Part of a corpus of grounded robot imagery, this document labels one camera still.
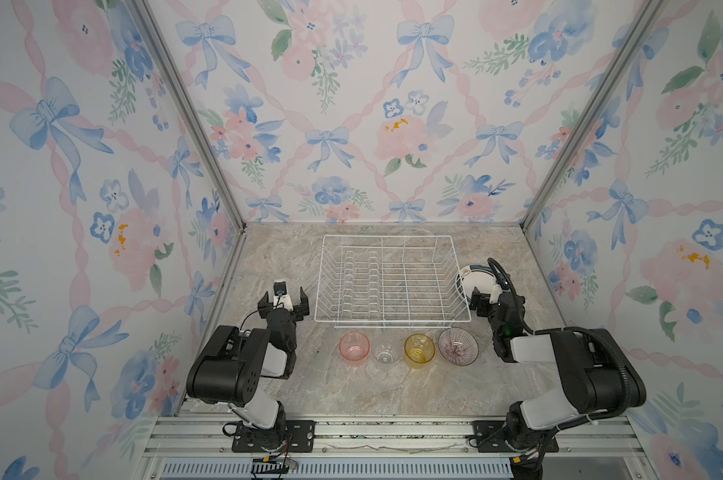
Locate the small white bowl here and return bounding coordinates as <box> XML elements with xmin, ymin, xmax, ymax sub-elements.
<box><xmin>437</xmin><ymin>328</ymin><xmax>479</xmax><ymax>367</ymax></box>

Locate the pink plastic cup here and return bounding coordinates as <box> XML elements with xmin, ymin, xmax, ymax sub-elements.
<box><xmin>339</xmin><ymin>331</ymin><xmax>371</xmax><ymax>366</ymax></box>

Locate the white wire dish rack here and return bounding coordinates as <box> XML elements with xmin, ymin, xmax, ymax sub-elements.
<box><xmin>314</xmin><ymin>235</ymin><xmax>471</xmax><ymax>329</ymax></box>

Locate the yellow plastic cup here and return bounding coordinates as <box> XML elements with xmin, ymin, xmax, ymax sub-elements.
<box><xmin>403</xmin><ymin>333</ymin><xmax>437</xmax><ymax>368</ymax></box>

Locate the clear plastic cup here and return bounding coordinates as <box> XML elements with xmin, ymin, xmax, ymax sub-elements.
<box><xmin>373</xmin><ymin>341</ymin><xmax>401</xmax><ymax>365</ymax></box>

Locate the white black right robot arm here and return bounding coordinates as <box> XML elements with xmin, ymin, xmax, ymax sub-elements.
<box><xmin>469</xmin><ymin>289</ymin><xmax>647</xmax><ymax>451</ymax></box>

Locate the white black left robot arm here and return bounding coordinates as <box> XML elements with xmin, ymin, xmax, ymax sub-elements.
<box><xmin>186</xmin><ymin>281</ymin><xmax>310</xmax><ymax>434</ymax></box>

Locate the grey vent grille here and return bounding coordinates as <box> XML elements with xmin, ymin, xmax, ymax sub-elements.
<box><xmin>159</xmin><ymin>457</ymin><xmax>515</xmax><ymax>479</ymax></box>

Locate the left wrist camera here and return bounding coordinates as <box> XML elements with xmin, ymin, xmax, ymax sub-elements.
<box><xmin>273</xmin><ymin>280</ymin><xmax>293</xmax><ymax>311</ymax></box>

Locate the black corrugated cable conduit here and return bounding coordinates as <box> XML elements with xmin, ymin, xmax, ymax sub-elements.
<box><xmin>486</xmin><ymin>257</ymin><xmax>647</xmax><ymax>421</ymax></box>

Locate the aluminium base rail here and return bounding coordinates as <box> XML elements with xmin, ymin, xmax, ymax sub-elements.
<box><xmin>133</xmin><ymin>413</ymin><xmax>656</xmax><ymax>479</ymax></box>

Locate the aluminium frame post right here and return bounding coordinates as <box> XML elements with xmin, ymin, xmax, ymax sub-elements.
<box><xmin>519</xmin><ymin>0</ymin><xmax>665</xmax><ymax>234</ymax></box>

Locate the aluminium frame post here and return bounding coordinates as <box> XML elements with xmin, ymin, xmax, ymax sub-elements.
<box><xmin>519</xmin><ymin>0</ymin><xmax>665</xmax><ymax>234</ymax></box>
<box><xmin>126</xmin><ymin>0</ymin><xmax>246</xmax><ymax>234</ymax></box>

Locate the aluminium frame post left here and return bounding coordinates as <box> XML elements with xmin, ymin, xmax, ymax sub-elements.
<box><xmin>126</xmin><ymin>0</ymin><xmax>246</xmax><ymax>234</ymax></box>

